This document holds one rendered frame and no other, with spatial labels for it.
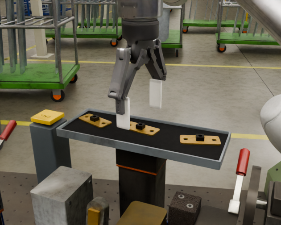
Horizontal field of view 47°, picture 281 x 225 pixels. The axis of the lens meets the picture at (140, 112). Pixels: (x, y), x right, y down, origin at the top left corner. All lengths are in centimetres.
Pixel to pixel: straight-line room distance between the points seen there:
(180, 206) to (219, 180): 207
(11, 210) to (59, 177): 65
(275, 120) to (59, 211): 67
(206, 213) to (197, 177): 204
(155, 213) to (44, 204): 21
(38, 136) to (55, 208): 26
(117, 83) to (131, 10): 14
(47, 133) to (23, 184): 63
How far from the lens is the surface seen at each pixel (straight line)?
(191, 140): 69
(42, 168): 89
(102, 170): 274
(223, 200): 130
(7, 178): 149
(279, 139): 105
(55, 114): 84
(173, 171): 273
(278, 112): 103
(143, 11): 62
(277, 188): 54
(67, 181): 66
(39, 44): 683
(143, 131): 72
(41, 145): 85
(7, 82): 435
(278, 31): 109
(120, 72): 62
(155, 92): 76
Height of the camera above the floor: 148
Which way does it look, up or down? 23 degrees down
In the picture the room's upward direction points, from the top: straight up
